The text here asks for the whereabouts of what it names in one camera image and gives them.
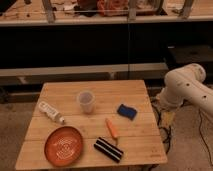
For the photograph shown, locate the orange ceramic bowl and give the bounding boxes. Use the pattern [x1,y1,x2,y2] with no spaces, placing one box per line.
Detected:
[44,126,83,167]

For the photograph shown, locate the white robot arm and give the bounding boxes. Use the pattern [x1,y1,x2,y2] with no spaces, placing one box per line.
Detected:
[158,63,213,117]

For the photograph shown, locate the clear plastic cup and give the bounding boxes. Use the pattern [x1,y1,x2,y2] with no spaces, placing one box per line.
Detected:
[77,91,95,114]

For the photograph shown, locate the blue sponge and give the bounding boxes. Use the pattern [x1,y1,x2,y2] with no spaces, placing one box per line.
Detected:
[117,104,137,120]

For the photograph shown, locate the orange carrot toy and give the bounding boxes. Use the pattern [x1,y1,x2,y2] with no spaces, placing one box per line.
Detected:
[105,118,118,139]

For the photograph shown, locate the wooden table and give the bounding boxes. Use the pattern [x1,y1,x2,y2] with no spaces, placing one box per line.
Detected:
[14,79,168,171]

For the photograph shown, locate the white plastic bottle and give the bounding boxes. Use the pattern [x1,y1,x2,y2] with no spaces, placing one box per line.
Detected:
[38,101,65,124]

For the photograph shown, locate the black box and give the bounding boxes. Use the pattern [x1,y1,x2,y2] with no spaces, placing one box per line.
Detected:
[166,45,213,75]

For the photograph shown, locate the black floor cables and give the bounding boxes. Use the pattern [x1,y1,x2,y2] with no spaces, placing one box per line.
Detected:
[151,98,174,154]

